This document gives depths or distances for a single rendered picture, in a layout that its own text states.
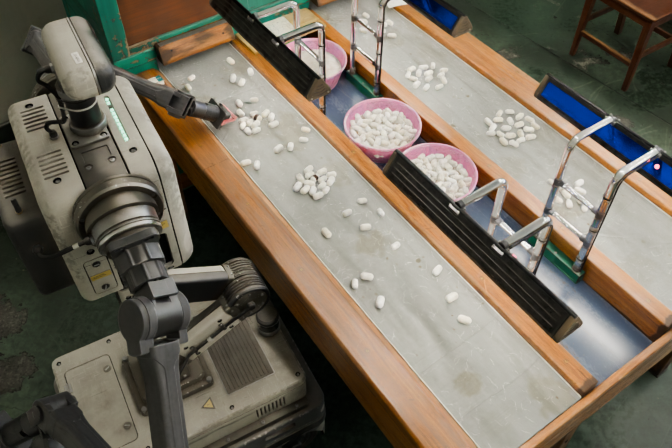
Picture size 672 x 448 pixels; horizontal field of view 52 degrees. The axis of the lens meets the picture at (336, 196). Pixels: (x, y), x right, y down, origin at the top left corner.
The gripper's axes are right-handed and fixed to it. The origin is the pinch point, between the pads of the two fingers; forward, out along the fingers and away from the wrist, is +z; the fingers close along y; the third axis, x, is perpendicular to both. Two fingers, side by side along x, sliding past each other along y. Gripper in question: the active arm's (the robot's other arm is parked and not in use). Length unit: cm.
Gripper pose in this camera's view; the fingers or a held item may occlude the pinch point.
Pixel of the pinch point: (234, 118)
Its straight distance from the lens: 244.3
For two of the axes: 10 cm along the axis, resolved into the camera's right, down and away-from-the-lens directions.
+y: -5.7, -6.2, 5.3
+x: -5.3, 7.8, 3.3
